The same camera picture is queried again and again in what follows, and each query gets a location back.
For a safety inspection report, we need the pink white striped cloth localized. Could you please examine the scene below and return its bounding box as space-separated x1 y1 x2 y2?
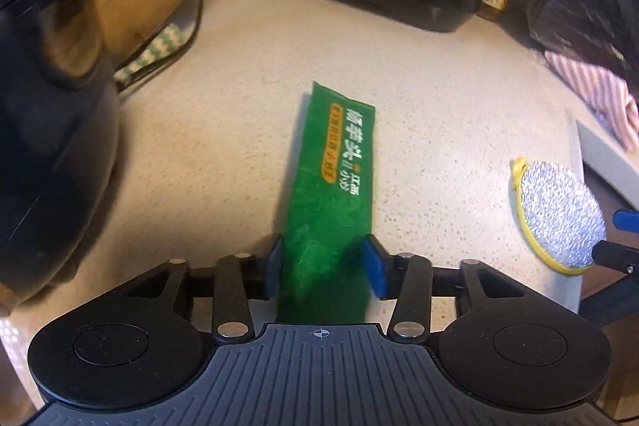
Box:
544 51 639 150

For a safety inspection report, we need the green snack packet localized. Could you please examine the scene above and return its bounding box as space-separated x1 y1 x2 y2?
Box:
274 81 377 326

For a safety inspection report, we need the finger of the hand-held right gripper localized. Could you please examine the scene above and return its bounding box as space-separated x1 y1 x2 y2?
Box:
590 240 639 278
613 209 639 231

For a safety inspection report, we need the silver round scrubber yellow rim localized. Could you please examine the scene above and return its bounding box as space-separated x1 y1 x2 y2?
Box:
510 157 608 276

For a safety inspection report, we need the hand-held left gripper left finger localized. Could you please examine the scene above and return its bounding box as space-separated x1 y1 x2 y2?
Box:
120 234 284 346

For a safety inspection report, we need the green white zigzag cloth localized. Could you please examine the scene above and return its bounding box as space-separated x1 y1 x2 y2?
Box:
114 23 196 83

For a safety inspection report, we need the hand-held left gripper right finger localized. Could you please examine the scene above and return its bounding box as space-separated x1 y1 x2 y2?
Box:
362 235 525 344

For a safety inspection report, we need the dark blue rice cooker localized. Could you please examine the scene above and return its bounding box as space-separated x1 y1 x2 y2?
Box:
0 0 123 307

